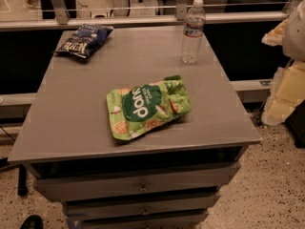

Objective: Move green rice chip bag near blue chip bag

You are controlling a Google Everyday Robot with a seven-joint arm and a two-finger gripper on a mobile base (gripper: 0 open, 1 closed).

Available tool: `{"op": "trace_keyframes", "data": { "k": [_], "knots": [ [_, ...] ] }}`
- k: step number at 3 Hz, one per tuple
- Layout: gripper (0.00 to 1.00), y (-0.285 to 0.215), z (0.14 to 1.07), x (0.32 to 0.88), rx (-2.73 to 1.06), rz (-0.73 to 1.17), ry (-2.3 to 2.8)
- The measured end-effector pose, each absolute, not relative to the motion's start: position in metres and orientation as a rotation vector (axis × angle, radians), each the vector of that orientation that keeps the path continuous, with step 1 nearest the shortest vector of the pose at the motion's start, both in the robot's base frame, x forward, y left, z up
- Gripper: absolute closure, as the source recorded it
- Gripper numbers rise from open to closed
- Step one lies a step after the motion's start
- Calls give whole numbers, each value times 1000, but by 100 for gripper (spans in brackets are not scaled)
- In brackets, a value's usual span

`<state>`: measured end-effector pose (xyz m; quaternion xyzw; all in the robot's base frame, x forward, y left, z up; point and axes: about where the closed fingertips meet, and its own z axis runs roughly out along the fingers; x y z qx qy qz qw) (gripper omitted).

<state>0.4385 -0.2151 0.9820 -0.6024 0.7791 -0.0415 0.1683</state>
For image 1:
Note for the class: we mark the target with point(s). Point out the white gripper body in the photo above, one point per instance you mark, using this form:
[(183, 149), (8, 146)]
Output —
[(295, 35)]

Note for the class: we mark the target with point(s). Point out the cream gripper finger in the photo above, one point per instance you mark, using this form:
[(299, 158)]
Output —
[(287, 93), (275, 36)]

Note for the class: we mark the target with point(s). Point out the green rice chip bag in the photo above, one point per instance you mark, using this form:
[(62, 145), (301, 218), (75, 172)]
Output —
[(140, 109)]

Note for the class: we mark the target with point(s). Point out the blue kettle chip bag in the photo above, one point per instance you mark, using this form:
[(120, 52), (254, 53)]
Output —
[(86, 40)]

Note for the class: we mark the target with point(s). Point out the clear plastic water bottle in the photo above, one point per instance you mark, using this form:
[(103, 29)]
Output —
[(193, 31)]

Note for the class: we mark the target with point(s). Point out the grey drawer cabinet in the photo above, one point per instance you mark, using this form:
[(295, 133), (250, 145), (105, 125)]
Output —
[(134, 138)]

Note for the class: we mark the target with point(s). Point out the middle grey drawer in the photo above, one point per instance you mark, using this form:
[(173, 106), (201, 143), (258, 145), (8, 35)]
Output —
[(146, 205)]

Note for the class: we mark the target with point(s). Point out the grey drawer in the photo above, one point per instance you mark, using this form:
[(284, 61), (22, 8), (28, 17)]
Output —
[(146, 205), (178, 178), (141, 222)]

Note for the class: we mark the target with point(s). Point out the bottom grey drawer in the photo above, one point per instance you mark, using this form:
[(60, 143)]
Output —
[(141, 222)]

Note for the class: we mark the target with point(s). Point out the top grey drawer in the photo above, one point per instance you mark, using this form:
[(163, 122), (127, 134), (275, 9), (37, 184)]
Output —
[(178, 178)]

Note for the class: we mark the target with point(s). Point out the metal railing bar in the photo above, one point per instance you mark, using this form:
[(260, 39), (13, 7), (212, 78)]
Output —
[(146, 21)]

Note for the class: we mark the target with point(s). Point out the black stand leg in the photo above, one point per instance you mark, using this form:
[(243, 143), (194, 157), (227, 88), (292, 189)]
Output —
[(22, 189)]

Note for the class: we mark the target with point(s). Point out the black shoe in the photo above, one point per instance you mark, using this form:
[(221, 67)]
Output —
[(32, 222)]

